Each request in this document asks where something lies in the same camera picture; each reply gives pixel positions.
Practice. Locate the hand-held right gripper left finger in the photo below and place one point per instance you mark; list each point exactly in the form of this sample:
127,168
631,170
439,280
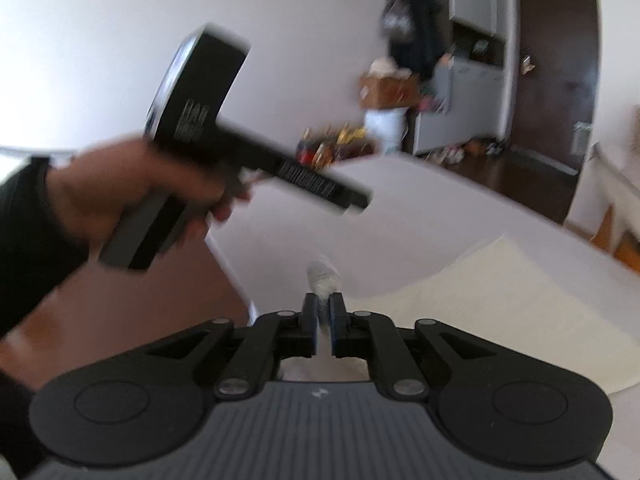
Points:
316,330

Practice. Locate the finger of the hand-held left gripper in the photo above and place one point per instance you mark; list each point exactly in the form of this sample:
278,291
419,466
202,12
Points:
356,200

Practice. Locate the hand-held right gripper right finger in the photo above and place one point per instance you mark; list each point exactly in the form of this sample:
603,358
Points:
334,330

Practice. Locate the cream towel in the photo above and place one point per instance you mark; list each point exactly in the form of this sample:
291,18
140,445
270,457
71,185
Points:
500,300

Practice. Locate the person's left forearm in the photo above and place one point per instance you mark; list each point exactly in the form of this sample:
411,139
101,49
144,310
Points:
30,240

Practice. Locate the person's left hand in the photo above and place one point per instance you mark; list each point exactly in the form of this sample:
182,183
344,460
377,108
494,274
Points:
115,185

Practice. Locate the group of gold-capped bottles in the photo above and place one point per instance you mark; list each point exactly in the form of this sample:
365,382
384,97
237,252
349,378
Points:
330,147

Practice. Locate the white plastic bucket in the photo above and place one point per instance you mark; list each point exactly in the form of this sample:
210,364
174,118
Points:
385,130

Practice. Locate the brown cardboard box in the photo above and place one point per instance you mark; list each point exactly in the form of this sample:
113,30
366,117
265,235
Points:
390,91

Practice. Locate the row of shoes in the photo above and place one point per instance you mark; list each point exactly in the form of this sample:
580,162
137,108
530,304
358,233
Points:
465,152

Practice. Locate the straw hat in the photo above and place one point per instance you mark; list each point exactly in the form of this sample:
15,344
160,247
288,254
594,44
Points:
384,66

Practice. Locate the grey hanging bag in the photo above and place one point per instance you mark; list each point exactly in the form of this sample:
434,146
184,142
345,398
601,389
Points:
397,17

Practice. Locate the dark hanging jacket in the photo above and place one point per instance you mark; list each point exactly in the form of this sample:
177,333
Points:
425,25

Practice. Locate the grey hallway cabinet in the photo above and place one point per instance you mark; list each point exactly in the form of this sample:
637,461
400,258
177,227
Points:
475,0

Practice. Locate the dark brown door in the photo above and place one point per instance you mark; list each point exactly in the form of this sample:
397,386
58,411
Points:
550,60

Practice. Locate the white dining table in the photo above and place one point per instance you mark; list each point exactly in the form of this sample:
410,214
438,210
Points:
617,185

